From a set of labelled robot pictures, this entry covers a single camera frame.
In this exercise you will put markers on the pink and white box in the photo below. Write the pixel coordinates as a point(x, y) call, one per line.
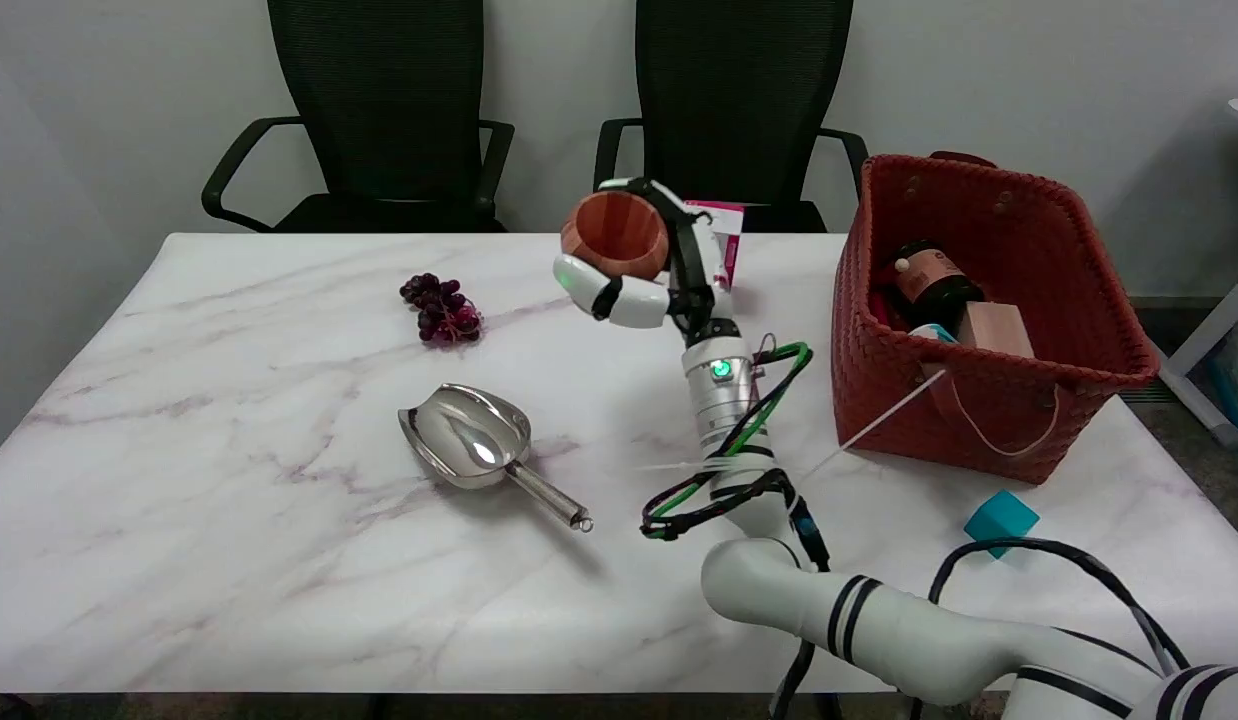
point(726, 240)

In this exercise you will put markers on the red woven basket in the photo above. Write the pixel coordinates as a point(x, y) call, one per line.
point(989, 320)

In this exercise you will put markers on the bunch of purple grapes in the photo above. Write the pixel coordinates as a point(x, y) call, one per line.
point(443, 311)

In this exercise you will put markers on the white table leg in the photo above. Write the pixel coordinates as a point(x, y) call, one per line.
point(1204, 350)

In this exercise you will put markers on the teal cube block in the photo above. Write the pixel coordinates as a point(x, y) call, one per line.
point(1000, 521)

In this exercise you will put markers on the dark bottle with brown label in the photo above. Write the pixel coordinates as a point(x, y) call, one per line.
point(931, 280)

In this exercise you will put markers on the black mesh office chair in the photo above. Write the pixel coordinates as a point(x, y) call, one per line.
point(739, 100)
point(379, 110)

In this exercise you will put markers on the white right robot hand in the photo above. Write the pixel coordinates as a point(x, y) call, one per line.
point(639, 300)

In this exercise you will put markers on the silver metal scoop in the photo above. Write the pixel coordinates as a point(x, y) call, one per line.
point(474, 445)

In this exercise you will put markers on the wooden mortar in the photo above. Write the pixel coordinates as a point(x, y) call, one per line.
point(615, 238)

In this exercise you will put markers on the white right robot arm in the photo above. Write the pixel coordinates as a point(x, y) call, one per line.
point(839, 600)

